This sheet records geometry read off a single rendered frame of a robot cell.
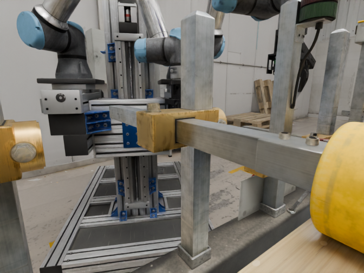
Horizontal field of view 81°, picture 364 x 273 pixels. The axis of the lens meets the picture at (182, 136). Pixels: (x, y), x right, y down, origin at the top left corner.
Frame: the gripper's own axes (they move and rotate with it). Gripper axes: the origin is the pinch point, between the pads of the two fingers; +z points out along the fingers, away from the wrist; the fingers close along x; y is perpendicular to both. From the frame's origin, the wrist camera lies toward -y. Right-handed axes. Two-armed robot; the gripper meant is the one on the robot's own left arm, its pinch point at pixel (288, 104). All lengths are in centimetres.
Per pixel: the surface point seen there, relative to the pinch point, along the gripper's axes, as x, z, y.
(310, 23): 12.0, -16.5, 17.9
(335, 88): 9.4, -4.5, -6.3
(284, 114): 9.3, 0.8, 18.7
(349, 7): -241, -234, -734
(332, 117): 9.5, 3.4, -6.7
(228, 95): -278, 10, -282
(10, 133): 10, -1, 65
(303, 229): 27, 6, 48
